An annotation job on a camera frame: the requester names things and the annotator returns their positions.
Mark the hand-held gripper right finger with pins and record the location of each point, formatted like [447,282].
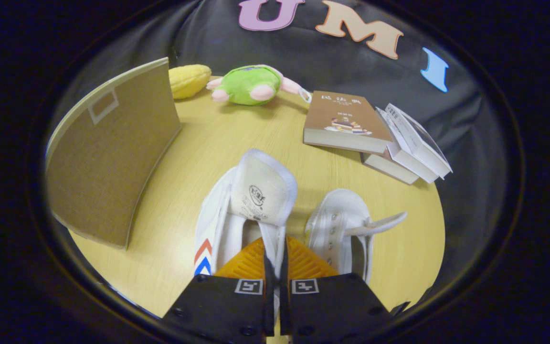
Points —
[285,296]

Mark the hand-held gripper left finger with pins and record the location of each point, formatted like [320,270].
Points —
[269,296]

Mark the white canvas shoe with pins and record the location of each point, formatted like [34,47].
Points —
[337,215]
[260,191]

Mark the beige fabric storage box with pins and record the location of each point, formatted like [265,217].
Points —
[112,157]

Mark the reddish brown book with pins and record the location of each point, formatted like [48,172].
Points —
[389,168]

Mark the brown cover book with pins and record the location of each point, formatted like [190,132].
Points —
[342,119]

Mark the white grey patterned book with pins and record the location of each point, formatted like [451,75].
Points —
[406,152]

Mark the white book with portrait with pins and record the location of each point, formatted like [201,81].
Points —
[423,143]

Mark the green pink plush toy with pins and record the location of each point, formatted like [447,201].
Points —
[248,83]

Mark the yellow plush corn toy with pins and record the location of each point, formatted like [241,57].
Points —
[189,80]

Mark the black backdrop cloth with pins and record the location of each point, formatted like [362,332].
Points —
[351,71]

